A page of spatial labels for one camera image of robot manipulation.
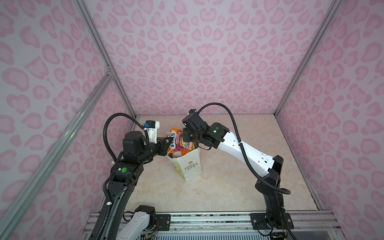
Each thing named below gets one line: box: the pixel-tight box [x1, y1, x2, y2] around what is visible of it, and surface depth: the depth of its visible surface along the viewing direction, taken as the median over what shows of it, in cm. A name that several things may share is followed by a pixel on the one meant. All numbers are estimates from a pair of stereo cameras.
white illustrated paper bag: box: [166, 147, 202, 181], surface depth 79 cm
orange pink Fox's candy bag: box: [167, 128, 196, 155], surface depth 76 cm
